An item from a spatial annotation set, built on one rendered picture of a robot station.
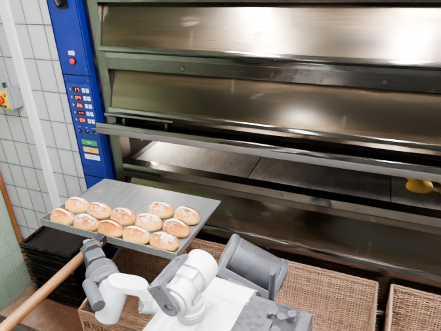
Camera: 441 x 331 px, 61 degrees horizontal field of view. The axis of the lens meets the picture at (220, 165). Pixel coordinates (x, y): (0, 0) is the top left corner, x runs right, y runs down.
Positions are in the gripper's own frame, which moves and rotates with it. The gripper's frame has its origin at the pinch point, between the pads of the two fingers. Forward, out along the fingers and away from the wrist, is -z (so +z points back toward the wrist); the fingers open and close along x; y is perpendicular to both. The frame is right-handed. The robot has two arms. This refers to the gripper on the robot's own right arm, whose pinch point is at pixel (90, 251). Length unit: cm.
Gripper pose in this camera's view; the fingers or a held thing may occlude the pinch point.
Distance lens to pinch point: 127.8
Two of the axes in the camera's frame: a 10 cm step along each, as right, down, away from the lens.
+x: -0.3, -8.9, -4.5
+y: -8.4, 2.7, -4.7
